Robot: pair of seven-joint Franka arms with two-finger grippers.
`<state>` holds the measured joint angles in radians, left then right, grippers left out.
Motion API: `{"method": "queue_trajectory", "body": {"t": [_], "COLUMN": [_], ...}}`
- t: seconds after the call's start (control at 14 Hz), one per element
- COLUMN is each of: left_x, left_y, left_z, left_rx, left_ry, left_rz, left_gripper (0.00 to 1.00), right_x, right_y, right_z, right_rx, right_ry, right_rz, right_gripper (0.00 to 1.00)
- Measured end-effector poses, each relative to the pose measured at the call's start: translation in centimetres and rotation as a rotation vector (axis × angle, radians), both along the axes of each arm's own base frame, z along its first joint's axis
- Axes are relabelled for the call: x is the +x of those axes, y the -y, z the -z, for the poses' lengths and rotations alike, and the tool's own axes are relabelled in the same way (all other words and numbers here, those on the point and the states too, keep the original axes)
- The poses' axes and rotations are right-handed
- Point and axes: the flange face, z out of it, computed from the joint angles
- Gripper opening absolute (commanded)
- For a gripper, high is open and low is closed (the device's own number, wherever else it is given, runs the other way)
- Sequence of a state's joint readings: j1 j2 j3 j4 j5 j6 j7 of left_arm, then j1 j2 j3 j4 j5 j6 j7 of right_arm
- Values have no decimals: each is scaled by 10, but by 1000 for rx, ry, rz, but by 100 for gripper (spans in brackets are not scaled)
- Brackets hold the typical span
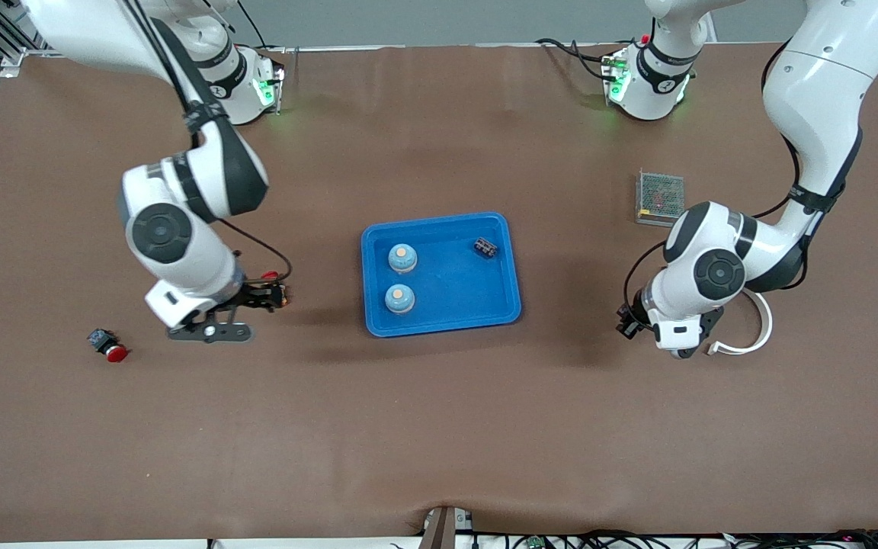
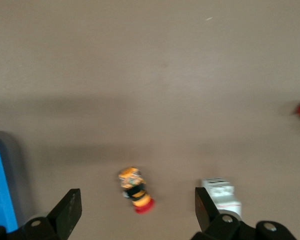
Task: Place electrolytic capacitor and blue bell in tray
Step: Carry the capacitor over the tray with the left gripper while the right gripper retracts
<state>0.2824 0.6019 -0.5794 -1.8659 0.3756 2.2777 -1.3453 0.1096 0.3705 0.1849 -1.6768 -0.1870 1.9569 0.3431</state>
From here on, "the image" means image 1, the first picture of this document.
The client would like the brown table mat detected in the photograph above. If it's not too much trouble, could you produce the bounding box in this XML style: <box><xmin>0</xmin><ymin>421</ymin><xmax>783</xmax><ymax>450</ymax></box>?
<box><xmin>0</xmin><ymin>44</ymin><xmax>878</xmax><ymax>544</ymax></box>

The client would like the red mushroom push button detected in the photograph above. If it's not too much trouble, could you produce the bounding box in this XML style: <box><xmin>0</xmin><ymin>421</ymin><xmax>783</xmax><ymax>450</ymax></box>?
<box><xmin>87</xmin><ymin>328</ymin><xmax>130</xmax><ymax>364</ymax></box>

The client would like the blue service bell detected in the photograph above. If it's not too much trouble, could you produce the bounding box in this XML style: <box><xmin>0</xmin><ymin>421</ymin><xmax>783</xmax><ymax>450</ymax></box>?
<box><xmin>387</xmin><ymin>243</ymin><xmax>418</xmax><ymax>275</ymax></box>
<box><xmin>384</xmin><ymin>284</ymin><xmax>417</xmax><ymax>315</ymax></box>

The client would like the black cable bundle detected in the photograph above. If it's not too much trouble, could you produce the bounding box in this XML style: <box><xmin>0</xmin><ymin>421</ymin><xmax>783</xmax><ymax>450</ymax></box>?
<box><xmin>473</xmin><ymin>528</ymin><xmax>878</xmax><ymax>549</ymax></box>

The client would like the aluminium frame post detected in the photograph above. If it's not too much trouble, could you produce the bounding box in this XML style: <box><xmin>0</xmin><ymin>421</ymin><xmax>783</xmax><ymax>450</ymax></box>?
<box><xmin>0</xmin><ymin>0</ymin><xmax>51</xmax><ymax>81</ymax></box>

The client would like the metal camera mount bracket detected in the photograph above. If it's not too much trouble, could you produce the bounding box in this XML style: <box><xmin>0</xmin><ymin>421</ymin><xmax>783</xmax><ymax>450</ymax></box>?
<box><xmin>420</xmin><ymin>506</ymin><xmax>474</xmax><ymax>549</ymax></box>

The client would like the perforated metal power supply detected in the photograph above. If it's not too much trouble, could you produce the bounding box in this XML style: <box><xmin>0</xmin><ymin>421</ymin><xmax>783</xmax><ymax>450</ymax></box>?
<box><xmin>634</xmin><ymin>169</ymin><xmax>686</xmax><ymax>228</ymax></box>

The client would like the blue plastic tray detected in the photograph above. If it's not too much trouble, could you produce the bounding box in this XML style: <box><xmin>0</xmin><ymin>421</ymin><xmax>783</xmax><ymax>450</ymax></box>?
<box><xmin>360</xmin><ymin>211</ymin><xmax>523</xmax><ymax>339</ymax></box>

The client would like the white curved plastic bracket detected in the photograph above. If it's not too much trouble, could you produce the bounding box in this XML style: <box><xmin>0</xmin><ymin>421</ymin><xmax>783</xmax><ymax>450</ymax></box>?
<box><xmin>707</xmin><ymin>288</ymin><xmax>774</xmax><ymax>357</ymax></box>

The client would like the black base power cable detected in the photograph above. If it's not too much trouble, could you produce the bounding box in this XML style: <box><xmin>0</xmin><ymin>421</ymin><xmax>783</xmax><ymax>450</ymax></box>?
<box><xmin>237</xmin><ymin>0</ymin><xmax>268</xmax><ymax>48</ymax></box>
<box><xmin>537</xmin><ymin>37</ymin><xmax>615</xmax><ymax>81</ymax></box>

